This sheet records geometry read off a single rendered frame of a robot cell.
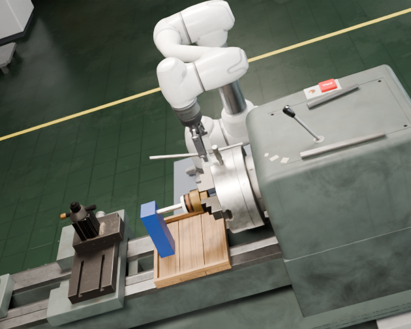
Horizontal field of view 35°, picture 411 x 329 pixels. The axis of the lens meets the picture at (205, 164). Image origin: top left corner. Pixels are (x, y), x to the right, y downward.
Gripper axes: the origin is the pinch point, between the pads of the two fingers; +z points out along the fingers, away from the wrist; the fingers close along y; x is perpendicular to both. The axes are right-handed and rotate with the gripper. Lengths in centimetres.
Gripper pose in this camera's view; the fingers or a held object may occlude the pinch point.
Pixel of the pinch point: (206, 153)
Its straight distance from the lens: 233.5
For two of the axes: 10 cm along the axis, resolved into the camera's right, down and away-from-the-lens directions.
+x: 9.5, -2.4, -1.9
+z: 3.0, 6.6, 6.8
